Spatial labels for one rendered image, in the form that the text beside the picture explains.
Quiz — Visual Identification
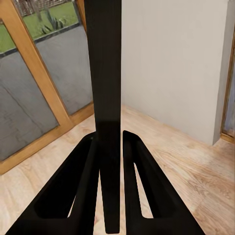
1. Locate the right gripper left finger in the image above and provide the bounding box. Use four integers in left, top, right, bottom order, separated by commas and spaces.
5, 131, 100, 235

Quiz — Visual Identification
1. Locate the poster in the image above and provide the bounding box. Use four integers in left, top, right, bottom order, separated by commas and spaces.
84, 0, 122, 234

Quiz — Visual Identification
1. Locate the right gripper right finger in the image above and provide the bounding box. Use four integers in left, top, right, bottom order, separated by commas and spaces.
123, 130, 206, 235

